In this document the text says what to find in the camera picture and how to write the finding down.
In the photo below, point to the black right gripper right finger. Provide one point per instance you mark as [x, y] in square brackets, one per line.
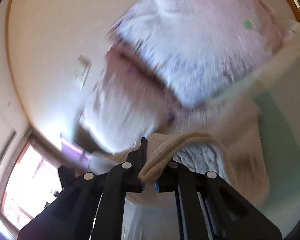
[209, 208]

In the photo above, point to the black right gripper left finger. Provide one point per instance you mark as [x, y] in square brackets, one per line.
[92, 206]

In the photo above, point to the beige knitted sweater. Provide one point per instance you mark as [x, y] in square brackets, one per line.
[223, 138]

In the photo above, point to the lower pink floral pillow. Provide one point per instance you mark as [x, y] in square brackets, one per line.
[126, 105]

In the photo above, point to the pink floral pillow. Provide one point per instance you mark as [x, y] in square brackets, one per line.
[126, 105]
[197, 48]

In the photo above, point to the light green floral bedsheet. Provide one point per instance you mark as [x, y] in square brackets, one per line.
[275, 88]

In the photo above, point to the upper pink floral pillow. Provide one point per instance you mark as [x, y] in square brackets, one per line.
[197, 48]

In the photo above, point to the window with wooden frame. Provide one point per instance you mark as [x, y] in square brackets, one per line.
[29, 179]

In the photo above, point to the white wall switch plate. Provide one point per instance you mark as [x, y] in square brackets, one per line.
[82, 69]

